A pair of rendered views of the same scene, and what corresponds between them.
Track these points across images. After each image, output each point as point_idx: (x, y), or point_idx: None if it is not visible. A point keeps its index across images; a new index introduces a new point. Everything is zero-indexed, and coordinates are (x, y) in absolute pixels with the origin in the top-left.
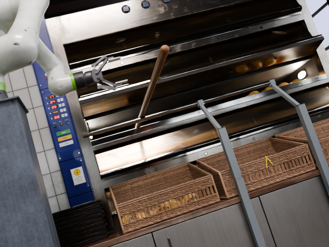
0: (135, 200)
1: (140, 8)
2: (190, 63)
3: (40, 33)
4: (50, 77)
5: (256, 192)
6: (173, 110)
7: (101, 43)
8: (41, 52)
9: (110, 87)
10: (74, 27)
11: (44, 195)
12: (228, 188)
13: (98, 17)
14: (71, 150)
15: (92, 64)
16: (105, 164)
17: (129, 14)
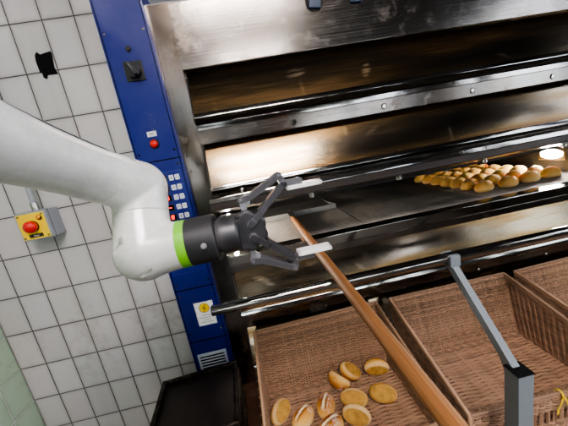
0: None
1: (344, 2)
2: (414, 135)
3: (135, 39)
4: (115, 236)
5: None
6: (398, 271)
7: (259, 75)
8: (59, 181)
9: (284, 266)
10: (205, 33)
11: None
12: None
13: (257, 16)
14: (195, 275)
15: (242, 199)
16: (249, 295)
17: (319, 15)
